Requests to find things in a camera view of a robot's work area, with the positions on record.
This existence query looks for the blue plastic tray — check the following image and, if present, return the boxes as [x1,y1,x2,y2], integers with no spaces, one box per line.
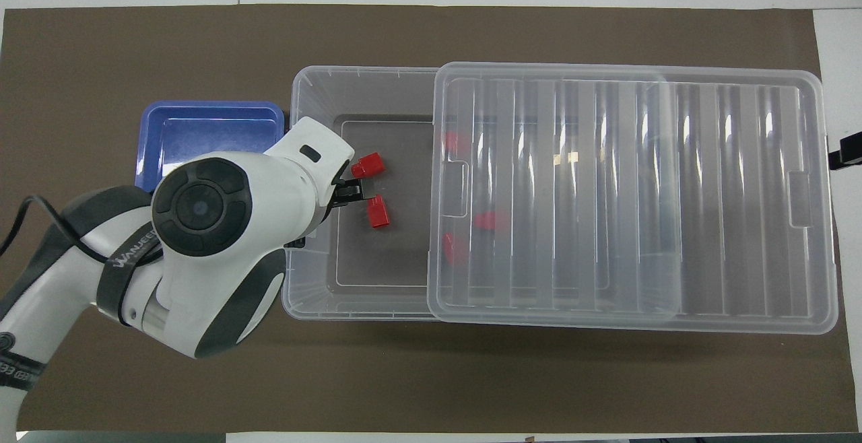
[135,100,286,193]

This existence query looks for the clear plastic storage box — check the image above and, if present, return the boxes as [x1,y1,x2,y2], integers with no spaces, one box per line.
[281,65,682,323]

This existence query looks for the black stand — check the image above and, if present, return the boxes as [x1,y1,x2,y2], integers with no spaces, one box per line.
[828,131,862,172]

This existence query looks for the red block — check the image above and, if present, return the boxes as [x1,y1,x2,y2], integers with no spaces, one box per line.
[440,231,469,266]
[471,211,510,232]
[442,130,473,156]
[351,152,388,180]
[366,194,392,230]

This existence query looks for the black cable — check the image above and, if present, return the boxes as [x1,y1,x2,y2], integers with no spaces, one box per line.
[0,195,164,267]

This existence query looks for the clear plastic box lid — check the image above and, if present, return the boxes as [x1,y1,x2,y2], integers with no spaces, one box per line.
[426,61,840,335]

